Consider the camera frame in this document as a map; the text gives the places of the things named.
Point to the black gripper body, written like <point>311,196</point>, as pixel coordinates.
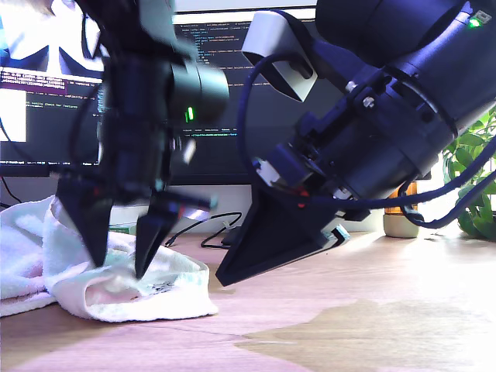
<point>348,162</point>

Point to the pastel printed tea towel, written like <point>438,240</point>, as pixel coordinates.
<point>116,306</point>

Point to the black monitor showing terminal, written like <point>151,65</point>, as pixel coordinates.
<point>38,155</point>

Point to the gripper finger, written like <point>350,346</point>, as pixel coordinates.
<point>259,221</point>
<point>294,240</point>
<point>91,221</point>
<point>151,236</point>

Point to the black Huawei monitor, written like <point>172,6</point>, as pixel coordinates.
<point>221,162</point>

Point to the amber glass jar grey base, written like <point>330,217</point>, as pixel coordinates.
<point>399,228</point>

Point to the green leafy houseplant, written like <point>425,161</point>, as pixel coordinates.
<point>476,217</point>

